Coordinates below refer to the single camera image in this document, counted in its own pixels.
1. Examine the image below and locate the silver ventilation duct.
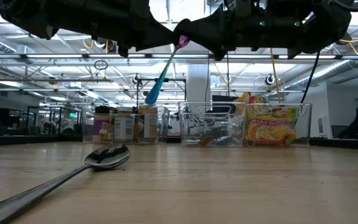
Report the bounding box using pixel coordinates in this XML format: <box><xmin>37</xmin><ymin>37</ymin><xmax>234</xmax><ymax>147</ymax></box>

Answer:
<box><xmin>290</xmin><ymin>58</ymin><xmax>358</xmax><ymax>91</ymax></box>

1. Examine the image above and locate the yellow cable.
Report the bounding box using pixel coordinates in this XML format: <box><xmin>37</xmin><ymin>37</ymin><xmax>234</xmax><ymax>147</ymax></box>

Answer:
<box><xmin>269</xmin><ymin>48</ymin><xmax>282</xmax><ymax>104</ymax></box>

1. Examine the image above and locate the wide clear plastic bin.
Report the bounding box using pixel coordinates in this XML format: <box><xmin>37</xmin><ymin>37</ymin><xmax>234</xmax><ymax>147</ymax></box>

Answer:
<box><xmin>81</xmin><ymin>105</ymin><xmax>170</xmax><ymax>146</ymax></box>

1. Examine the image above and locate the lime chili shrimp ramen packet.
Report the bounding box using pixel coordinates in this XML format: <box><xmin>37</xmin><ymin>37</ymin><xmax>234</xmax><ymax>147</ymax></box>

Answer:
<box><xmin>246</xmin><ymin>104</ymin><xmax>300</xmax><ymax>147</ymax></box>

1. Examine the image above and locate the purple label spice jar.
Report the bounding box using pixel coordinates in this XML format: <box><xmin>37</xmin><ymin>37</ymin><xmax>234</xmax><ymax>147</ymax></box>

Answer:
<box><xmin>92</xmin><ymin>105</ymin><xmax>115</xmax><ymax>143</ymax></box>

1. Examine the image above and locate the white pillar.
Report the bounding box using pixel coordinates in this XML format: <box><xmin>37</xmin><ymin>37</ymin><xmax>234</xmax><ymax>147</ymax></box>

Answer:
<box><xmin>186</xmin><ymin>63</ymin><xmax>211</xmax><ymax>103</ymax></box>

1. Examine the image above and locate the dark metal spoon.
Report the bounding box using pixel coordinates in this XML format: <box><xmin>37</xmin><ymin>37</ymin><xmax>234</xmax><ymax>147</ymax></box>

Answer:
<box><xmin>0</xmin><ymin>143</ymin><xmax>131</xmax><ymax>224</ymax></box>

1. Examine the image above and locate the iridescent spoon green handle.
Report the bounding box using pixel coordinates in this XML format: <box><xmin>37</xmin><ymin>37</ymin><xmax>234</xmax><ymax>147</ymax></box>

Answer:
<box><xmin>144</xmin><ymin>34</ymin><xmax>191</xmax><ymax>106</ymax></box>

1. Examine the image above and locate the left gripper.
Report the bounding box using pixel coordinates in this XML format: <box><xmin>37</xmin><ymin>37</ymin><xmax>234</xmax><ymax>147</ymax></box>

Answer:
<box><xmin>50</xmin><ymin>0</ymin><xmax>181</xmax><ymax>58</ymax></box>

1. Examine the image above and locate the small brown lid jar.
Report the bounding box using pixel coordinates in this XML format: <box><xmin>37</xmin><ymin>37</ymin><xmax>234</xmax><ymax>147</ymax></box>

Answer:
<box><xmin>99</xmin><ymin>122</ymin><xmax>115</xmax><ymax>142</ymax></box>

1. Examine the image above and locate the white lid spice jar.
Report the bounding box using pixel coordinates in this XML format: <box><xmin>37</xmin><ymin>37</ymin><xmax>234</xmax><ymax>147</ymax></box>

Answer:
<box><xmin>113</xmin><ymin>107</ymin><xmax>135</xmax><ymax>144</ymax></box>

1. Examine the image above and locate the blue-edged yellow ramen packet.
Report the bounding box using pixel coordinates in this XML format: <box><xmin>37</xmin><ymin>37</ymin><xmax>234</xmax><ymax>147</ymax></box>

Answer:
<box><xmin>234</xmin><ymin>92</ymin><xmax>252</xmax><ymax>124</ymax></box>

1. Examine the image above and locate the black monitor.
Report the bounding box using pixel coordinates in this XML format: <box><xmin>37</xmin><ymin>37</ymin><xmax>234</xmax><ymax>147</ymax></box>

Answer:
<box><xmin>211</xmin><ymin>95</ymin><xmax>239</xmax><ymax>114</ymax></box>

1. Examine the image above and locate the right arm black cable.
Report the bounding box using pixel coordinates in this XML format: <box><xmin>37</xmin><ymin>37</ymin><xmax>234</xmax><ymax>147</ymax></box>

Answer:
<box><xmin>300</xmin><ymin>51</ymin><xmax>321</xmax><ymax>105</ymax></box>

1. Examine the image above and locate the narrow clear plastic bin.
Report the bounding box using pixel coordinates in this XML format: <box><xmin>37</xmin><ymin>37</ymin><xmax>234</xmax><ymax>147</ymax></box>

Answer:
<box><xmin>178</xmin><ymin>101</ymin><xmax>247</xmax><ymax>148</ymax></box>
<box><xmin>244</xmin><ymin>103</ymin><xmax>313</xmax><ymax>148</ymax></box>

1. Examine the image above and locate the black camera rig frame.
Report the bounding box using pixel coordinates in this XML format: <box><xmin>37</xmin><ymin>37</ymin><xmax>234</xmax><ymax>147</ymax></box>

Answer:
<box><xmin>135</xmin><ymin>77</ymin><xmax>188</xmax><ymax>110</ymax></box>

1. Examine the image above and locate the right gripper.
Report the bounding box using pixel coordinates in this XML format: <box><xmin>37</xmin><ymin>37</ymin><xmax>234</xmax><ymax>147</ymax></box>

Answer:
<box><xmin>173</xmin><ymin>0</ymin><xmax>353</xmax><ymax>62</ymax></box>

